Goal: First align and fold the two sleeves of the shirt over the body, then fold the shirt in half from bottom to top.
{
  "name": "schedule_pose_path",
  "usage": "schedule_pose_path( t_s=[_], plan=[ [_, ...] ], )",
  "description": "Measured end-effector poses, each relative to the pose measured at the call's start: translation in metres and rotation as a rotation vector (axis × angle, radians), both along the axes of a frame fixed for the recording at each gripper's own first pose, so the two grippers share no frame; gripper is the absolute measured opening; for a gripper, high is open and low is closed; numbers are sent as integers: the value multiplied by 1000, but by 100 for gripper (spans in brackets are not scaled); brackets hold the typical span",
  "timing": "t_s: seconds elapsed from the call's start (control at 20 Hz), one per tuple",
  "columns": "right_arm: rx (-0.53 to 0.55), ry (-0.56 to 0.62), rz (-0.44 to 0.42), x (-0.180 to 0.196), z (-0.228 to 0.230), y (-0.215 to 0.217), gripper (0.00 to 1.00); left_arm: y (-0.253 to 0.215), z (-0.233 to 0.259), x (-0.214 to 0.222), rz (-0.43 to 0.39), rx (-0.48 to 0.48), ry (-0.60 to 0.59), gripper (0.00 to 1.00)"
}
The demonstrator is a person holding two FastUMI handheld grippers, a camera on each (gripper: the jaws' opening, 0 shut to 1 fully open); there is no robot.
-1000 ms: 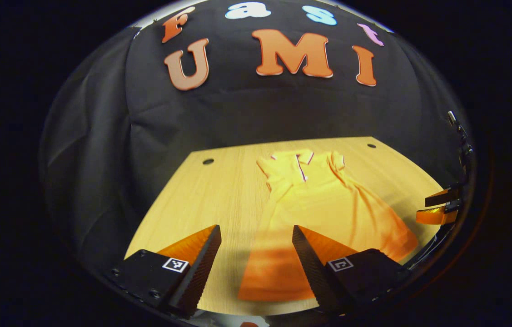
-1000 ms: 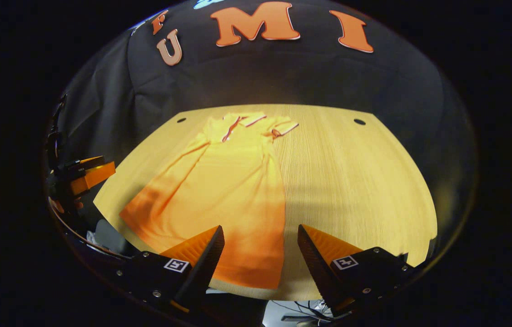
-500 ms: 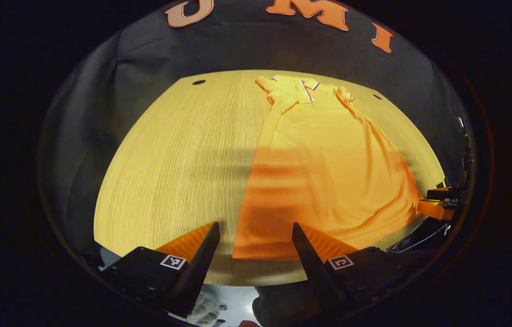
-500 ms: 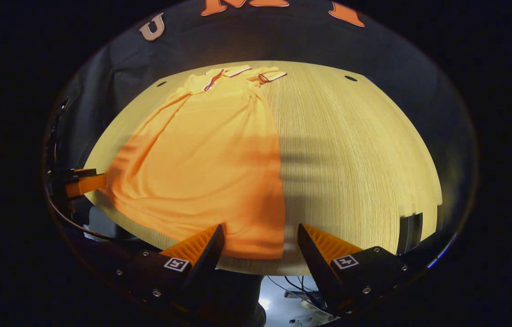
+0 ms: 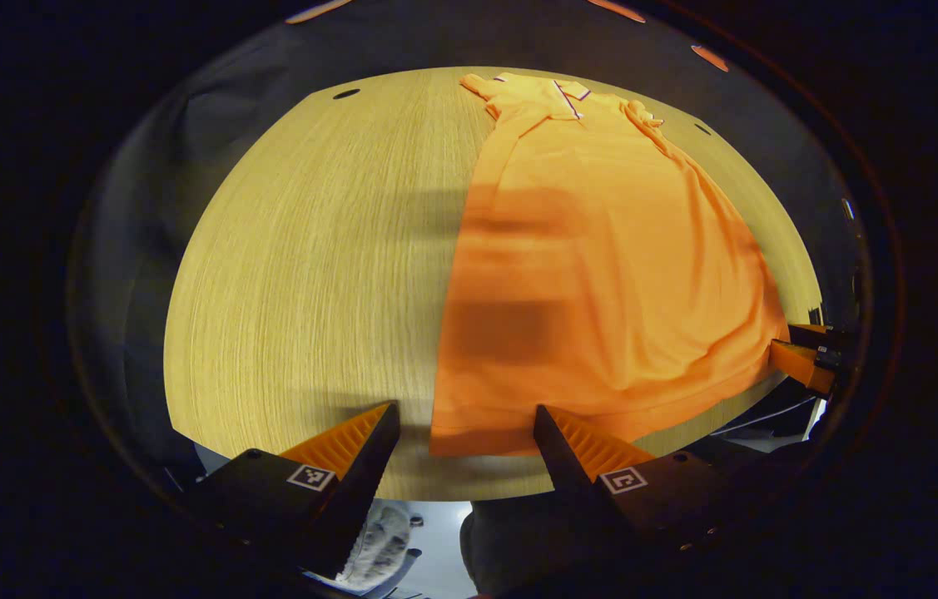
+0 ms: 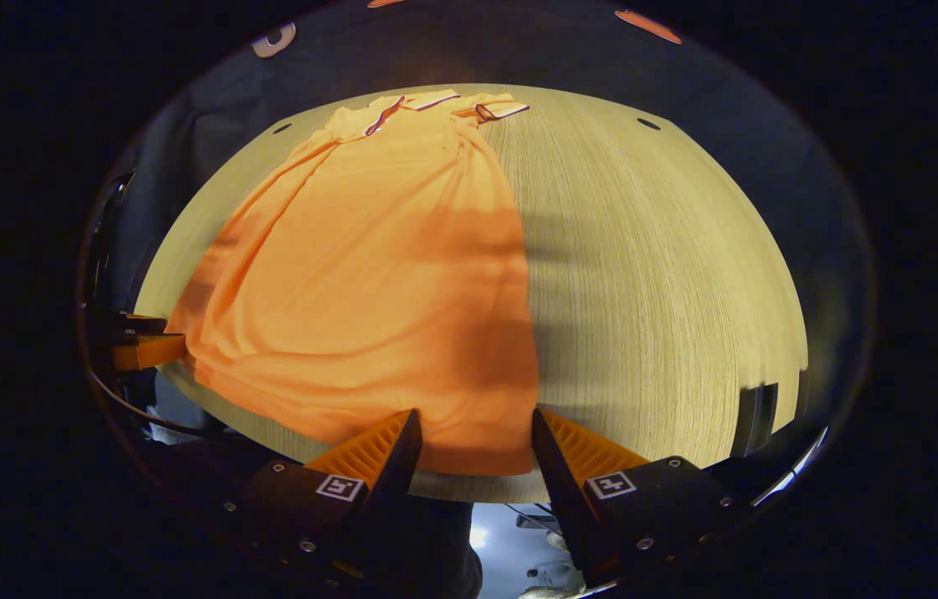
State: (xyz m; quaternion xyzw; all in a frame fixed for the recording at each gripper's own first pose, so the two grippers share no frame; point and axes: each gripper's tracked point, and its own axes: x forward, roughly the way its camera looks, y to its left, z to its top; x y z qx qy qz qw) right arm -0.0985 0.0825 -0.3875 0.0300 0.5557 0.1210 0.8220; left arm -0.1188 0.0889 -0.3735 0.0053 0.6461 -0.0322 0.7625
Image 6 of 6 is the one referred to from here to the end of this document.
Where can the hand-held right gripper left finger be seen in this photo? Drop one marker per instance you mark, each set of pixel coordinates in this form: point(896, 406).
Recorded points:
point(389, 499)

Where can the person's dark trouser leg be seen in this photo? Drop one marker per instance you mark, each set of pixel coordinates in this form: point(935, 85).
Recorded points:
point(444, 549)

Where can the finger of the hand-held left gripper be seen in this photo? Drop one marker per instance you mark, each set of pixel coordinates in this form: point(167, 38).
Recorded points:
point(131, 324)
point(144, 352)

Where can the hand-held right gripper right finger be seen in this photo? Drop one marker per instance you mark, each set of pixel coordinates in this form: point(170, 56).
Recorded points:
point(564, 499)

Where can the black backdrop cloth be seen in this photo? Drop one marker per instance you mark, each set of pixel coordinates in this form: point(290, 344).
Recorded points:
point(518, 50)

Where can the orange T-shirt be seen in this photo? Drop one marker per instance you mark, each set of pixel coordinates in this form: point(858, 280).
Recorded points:
point(369, 274)

